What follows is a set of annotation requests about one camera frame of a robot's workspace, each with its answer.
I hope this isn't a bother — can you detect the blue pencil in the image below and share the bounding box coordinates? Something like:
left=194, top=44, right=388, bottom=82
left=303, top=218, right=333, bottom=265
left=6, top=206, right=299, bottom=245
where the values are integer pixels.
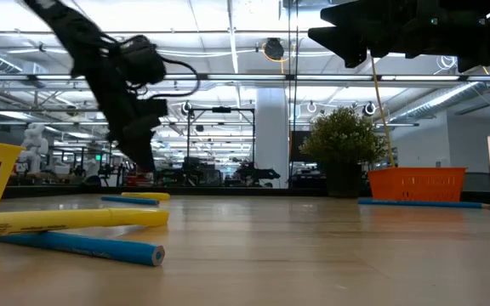
left=100, top=195, right=161, bottom=207
left=357, top=197, right=490, bottom=210
left=0, top=230, right=167, bottom=268

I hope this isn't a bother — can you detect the dark monitor screen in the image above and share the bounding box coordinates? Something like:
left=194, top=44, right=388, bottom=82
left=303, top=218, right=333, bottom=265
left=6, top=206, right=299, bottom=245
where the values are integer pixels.
left=289, top=130, right=314, bottom=163

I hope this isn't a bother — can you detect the yellow cable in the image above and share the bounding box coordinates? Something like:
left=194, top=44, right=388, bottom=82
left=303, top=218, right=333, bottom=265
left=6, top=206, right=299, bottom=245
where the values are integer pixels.
left=367, top=53, right=397, bottom=169

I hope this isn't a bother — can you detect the yellow pen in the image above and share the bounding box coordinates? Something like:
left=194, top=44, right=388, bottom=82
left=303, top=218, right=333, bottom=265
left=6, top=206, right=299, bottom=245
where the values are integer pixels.
left=120, top=191, right=172, bottom=201
left=0, top=207, right=171, bottom=241

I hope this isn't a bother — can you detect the black vertical pole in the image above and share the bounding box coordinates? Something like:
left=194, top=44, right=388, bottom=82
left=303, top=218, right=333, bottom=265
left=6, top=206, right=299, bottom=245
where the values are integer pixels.
left=286, top=0, right=300, bottom=190

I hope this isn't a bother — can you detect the black background frame rig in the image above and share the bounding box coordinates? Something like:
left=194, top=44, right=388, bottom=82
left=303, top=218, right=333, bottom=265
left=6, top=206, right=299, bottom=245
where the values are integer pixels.
left=185, top=106, right=256, bottom=188

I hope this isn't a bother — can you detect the potted green plant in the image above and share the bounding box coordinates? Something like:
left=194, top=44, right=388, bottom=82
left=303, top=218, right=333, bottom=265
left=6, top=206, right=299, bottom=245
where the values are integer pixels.
left=299, top=105, right=389, bottom=199

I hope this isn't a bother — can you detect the white building column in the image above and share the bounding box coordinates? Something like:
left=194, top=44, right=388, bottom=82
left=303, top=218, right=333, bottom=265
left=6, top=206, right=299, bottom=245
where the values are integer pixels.
left=254, top=88, right=291, bottom=190

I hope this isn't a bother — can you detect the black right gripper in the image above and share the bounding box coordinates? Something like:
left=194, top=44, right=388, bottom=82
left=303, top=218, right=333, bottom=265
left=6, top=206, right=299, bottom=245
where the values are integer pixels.
left=307, top=0, right=490, bottom=73

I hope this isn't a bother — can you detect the orange plastic basket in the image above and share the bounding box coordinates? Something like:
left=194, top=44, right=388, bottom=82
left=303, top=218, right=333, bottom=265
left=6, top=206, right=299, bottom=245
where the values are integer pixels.
left=367, top=166, right=468, bottom=203

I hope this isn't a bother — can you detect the dark office chair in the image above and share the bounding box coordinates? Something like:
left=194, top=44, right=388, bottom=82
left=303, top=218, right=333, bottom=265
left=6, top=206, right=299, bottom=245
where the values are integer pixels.
left=464, top=171, right=490, bottom=192

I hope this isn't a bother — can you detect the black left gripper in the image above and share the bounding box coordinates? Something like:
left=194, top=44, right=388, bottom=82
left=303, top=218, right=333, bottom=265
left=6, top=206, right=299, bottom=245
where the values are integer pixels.
left=98, top=80, right=170, bottom=173

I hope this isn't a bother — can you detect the black ceiling cable reel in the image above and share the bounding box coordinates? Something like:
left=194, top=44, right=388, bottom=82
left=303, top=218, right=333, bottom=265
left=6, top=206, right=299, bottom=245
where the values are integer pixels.
left=263, top=37, right=286, bottom=61

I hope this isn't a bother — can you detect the white humanoid robot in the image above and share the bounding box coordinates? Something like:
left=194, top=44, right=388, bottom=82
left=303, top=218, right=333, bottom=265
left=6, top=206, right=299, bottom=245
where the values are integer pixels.
left=17, top=122, right=50, bottom=175

